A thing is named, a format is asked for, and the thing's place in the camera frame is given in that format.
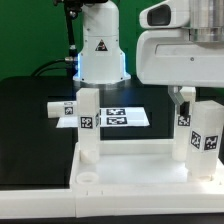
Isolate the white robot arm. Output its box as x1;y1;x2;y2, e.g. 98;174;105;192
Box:
53;0;224;112

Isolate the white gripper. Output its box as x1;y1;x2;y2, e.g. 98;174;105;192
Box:
136;29;224;116

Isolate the white paper marker sheet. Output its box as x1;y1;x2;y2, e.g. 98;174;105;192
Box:
57;107;150;129

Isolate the white desk top tray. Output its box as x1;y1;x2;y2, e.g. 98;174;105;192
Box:
69;139;224;195

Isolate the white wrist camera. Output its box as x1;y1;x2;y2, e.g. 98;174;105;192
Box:
139;0;190;29

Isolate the black cable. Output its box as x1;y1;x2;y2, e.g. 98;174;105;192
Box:
30;58;78;78

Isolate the white L-shaped fence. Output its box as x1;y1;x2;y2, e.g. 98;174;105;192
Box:
0;183;224;219

